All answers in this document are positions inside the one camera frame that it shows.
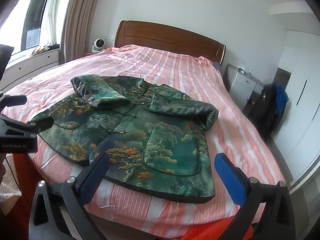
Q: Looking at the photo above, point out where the white fuzzy cloth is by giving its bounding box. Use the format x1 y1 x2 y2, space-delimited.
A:
0 155 16 207

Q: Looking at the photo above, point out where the green patterned padded jacket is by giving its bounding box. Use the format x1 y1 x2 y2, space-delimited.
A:
31 74 220 204

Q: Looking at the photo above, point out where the orange knit cloth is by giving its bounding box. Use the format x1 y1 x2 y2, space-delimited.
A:
10 152 254 240

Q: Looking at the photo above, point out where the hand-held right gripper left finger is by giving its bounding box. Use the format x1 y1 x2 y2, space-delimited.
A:
30 152 111 240

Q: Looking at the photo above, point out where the white wardrobe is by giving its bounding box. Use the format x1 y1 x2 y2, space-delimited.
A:
270 30 320 182

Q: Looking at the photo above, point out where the dark framed window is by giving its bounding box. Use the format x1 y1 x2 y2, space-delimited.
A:
0 0 54 55

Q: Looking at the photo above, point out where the pink striped bedsheet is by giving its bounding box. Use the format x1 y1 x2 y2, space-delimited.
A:
1 44 287 238

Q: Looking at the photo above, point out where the small white desk fan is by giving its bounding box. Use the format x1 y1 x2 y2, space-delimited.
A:
91 38 109 54

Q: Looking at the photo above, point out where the patterned cushion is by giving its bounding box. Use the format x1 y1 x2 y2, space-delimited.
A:
31 46 49 56

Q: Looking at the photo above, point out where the blue garment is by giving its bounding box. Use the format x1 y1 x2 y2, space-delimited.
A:
274 82 290 117

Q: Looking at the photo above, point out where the beige curtain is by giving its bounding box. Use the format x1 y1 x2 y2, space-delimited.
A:
59 0 107 64

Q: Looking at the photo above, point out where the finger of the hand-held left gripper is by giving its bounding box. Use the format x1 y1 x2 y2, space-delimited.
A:
0 114 55 137
0 94 27 111

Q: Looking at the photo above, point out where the white nightstand with drawers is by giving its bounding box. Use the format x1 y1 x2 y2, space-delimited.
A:
229 64 264 112

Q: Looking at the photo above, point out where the dark hanging jacket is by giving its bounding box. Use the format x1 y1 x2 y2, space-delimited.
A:
255 82 287 138

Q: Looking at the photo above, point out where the white window seat cabinet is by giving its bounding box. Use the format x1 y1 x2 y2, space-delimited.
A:
0 44 61 92

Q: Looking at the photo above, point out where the white sheer curtain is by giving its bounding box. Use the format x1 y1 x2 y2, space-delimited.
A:
41 0 69 49

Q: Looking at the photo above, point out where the wooden bed headboard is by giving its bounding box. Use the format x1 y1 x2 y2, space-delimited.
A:
114 20 226 64

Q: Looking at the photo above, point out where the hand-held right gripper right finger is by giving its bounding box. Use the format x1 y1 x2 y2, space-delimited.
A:
214 152 300 240

